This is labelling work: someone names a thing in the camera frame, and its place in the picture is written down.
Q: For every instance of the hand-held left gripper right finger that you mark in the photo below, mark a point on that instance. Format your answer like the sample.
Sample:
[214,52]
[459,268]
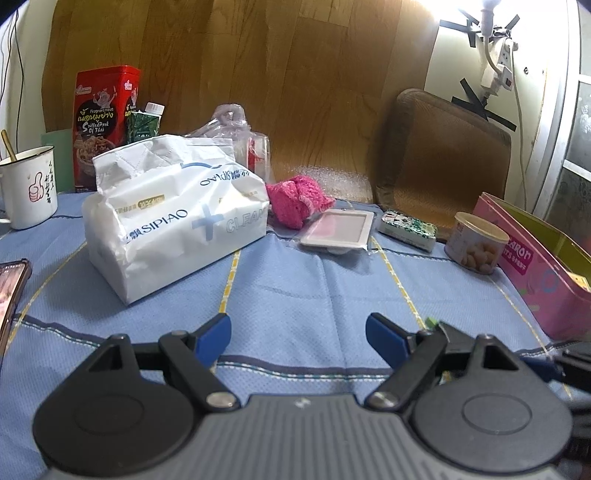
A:
[385,341]

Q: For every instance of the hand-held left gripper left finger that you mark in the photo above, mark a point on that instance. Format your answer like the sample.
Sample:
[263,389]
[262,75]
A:
[212,339]

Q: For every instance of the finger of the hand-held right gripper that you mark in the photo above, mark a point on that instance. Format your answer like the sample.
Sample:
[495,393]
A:
[572,362]

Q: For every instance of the pink tin box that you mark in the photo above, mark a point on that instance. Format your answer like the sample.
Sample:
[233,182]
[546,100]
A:
[531,272]

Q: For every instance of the green patterned tissue pack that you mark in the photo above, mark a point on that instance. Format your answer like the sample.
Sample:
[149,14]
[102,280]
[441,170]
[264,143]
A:
[408,228]

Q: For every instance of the pink knitted cloth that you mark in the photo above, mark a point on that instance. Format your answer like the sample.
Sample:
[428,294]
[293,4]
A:
[295,198]

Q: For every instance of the blue tablecloth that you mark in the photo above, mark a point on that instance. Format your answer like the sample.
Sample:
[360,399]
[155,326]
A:
[286,295]

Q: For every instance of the white card holder in sleeve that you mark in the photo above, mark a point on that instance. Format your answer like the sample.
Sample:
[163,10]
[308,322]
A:
[334,228]

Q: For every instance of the round snack can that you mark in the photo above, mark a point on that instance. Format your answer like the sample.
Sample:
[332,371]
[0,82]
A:
[471,249]

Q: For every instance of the white tissue pack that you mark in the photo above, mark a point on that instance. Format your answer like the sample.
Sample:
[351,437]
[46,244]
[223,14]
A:
[161,221]

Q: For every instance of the brown seat cushion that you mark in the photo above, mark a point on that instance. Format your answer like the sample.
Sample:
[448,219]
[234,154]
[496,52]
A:
[438,152]

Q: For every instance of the smartphone in dark case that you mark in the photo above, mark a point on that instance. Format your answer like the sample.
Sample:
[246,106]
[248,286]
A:
[11,295]

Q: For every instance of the clear bag with cups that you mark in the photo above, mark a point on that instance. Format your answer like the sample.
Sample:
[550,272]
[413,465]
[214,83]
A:
[231,122]

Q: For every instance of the green drink carton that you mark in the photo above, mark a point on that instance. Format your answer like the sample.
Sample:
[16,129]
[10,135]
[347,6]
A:
[143,127]

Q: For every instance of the floral glass sliding door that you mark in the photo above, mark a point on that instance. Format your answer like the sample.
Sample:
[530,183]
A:
[577,138]

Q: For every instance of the white enamel mug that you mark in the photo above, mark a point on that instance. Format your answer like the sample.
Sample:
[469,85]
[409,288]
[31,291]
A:
[27,194]

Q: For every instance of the red tin box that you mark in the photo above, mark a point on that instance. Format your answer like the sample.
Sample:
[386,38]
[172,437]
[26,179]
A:
[99,115]

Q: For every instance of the black tape cross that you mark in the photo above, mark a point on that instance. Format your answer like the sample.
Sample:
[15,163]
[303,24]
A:
[475,107]
[472,37]

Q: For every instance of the pale green sheet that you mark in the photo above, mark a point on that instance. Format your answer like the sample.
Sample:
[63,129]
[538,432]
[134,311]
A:
[57,138]

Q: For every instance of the wood-grain board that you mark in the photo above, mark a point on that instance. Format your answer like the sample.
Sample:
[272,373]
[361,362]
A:
[277,69]

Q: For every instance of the spoon in mug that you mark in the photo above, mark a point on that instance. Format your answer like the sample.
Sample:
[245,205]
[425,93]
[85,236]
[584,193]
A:
[8,145]

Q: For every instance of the white wall power strip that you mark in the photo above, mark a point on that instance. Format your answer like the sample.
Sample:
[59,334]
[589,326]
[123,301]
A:
[501,60]

